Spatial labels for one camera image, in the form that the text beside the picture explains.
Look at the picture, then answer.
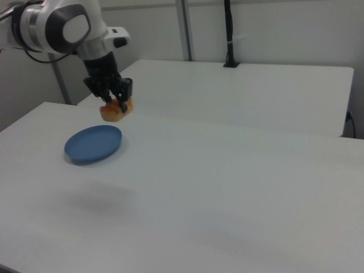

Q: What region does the black cable at table edge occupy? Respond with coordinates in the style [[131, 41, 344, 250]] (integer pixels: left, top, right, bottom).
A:
[[345, 111, 357, 139]]

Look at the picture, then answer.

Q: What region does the wide grey wall post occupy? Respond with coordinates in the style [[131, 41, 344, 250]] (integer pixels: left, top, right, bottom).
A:
[[175, 0, 197, 62]]

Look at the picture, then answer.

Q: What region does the blue round plate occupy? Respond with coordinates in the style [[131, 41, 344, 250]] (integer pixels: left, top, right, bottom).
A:
[[64, 125, 123, 166]]

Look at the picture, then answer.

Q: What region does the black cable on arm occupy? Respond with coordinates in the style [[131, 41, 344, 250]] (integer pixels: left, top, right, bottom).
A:
[[24, 48, 78, 64]]

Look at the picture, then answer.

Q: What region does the white cable tie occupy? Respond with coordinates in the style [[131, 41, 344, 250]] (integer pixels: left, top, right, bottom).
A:
[[227, 35, 250, 45]]

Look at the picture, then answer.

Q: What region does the black pole with clamp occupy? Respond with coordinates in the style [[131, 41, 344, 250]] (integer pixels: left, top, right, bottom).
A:
[[222, 0, 240, 68]]

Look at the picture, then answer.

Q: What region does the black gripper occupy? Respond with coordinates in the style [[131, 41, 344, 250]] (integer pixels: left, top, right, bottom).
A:
[[82, 52, 134, 113]]

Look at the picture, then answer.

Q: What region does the orange bread roll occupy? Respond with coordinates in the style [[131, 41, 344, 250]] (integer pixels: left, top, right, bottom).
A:
[[99, 97, 134, 123]]

